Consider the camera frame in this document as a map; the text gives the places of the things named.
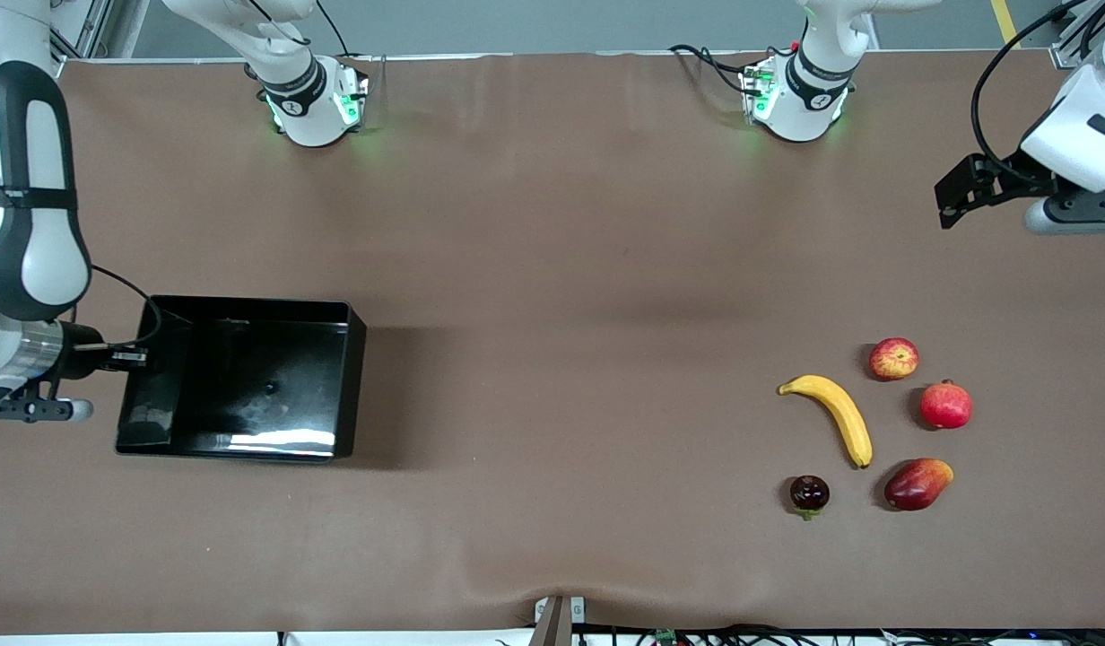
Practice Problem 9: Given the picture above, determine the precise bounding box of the black plastic box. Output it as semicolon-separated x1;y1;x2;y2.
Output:
115;294;368;464

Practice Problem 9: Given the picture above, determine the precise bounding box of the red yellow apple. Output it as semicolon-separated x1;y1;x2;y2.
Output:
869;337;920;382

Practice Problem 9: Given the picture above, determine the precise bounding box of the yellow banana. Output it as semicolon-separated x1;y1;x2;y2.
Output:
778;374;874;470

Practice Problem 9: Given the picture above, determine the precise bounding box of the red pomegranate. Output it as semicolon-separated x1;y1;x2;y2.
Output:
919;380;974;431

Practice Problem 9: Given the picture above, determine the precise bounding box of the red yellow mango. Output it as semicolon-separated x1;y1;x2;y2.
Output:
883;458;955;512

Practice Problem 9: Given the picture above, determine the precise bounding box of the dark purple mangosteen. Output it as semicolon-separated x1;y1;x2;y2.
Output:
789;475;831;521

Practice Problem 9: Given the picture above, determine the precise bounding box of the brown table mat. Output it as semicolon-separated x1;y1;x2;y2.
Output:
0;49;1105;633

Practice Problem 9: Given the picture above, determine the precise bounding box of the aluminium frame profile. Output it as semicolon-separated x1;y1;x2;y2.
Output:
1050;0;1105;68
48;0;114;82

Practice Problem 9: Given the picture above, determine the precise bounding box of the black base cable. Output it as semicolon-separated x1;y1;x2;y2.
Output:
315;3;387;100
669;43;769;95

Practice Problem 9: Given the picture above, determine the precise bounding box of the small metal clamp bracket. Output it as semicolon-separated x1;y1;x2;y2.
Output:
531;595;587;646

